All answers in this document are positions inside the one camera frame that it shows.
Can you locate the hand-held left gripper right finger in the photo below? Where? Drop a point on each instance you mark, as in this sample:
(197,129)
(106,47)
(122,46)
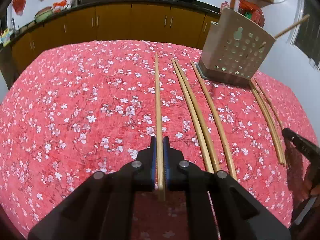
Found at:
(167,160)

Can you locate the barred window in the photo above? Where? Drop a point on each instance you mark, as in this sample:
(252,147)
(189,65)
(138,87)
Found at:
(308,35)

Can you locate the hanging red plastic bag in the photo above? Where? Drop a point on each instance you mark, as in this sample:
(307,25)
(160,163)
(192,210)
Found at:
(19,3)

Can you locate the black kitchen countertop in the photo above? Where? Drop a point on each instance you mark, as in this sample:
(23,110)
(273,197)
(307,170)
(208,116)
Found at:
(150,0)

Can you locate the beige perforated utensil holder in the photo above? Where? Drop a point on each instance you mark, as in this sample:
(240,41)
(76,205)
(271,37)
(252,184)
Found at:
(237,52)

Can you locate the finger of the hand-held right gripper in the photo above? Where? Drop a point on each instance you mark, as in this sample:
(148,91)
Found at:
(300,142)

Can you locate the wooden lower kitchen cabinets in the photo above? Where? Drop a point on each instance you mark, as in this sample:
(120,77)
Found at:
(112,22)

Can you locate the green basin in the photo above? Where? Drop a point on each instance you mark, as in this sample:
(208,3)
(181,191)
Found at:
(44,15)

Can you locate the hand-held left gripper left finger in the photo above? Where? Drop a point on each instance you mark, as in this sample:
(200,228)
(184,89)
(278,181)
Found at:
(153,160)

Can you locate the orange plastic bag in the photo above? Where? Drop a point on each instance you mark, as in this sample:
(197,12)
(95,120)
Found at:
(60,5)

